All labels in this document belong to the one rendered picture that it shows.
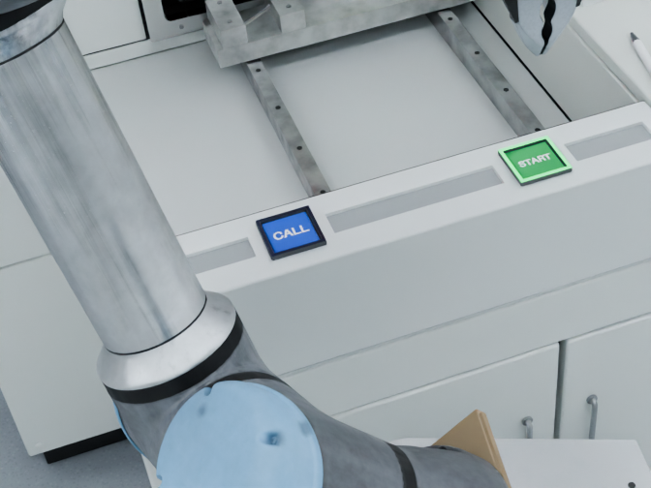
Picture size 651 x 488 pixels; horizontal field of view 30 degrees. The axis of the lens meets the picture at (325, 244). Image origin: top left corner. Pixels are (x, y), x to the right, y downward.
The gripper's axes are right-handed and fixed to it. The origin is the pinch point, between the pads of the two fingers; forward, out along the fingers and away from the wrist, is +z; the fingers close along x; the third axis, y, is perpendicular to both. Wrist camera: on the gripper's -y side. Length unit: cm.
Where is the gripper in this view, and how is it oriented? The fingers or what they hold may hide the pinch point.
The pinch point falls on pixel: (543, 45)
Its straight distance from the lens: 115.7
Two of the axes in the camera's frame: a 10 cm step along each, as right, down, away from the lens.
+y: -3.2, -6.3, 7.1
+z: 0.9, 7.2, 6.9
